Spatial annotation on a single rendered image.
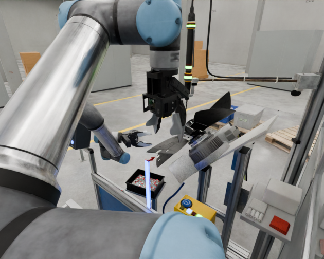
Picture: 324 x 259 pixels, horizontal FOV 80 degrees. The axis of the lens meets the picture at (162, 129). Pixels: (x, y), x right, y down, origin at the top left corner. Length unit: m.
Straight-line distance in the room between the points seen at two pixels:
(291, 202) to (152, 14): 1.18
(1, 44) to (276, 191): 4.75
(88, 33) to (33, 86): 0.13
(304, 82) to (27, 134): 1.21
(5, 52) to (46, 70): 4.59
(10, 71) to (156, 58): 4.51
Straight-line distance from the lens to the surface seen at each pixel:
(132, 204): 1.26
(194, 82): 1.09
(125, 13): 0.39
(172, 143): 1.12
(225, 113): 1.08
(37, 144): 0.22
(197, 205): 0.94
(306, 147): 1.44
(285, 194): 1.31
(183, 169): 1.25
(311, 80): 1.27
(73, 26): 0.35
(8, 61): 4.88
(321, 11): 13.28
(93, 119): 0.96
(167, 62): 0.48
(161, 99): 0.47
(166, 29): 0.35
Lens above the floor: 1.75
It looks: 26 degrees down
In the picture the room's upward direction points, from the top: straight up
